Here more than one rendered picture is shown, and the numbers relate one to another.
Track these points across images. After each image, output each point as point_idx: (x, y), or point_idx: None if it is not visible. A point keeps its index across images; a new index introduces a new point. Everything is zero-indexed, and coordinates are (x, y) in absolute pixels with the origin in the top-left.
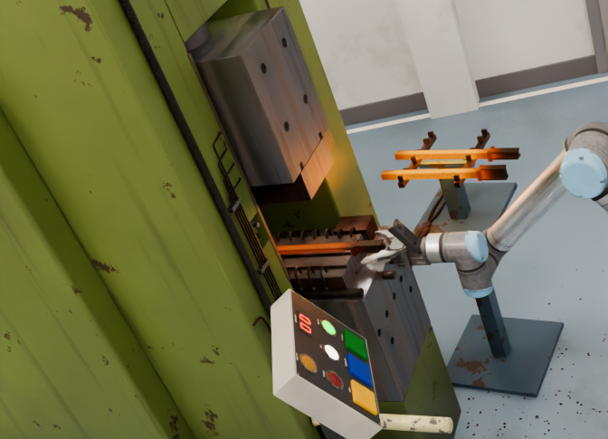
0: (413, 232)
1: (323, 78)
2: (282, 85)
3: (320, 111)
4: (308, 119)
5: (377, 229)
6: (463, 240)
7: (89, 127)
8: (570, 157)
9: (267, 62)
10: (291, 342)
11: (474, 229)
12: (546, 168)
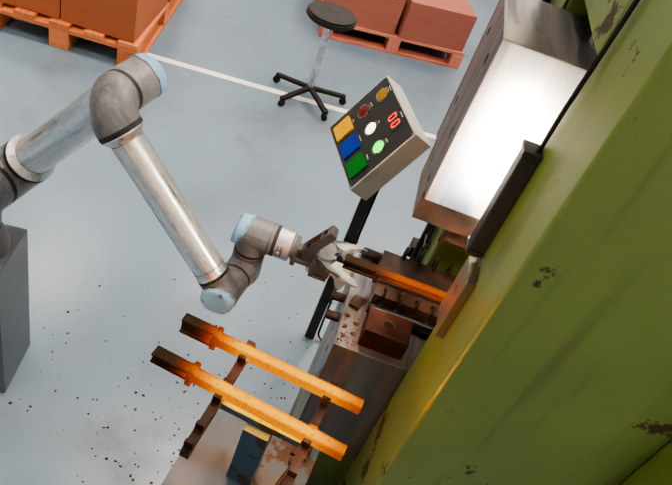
0: (313, 459)
1: (477, 321)
2: (471, 76)
3: (435, 172)
4: (443, 143)
5: (358, 341)
6: (257, 216)
7: None
8: (156, 61)
9: (488, 35)
10: (397, 94)
11: (228, 426)
12: (159, 169)
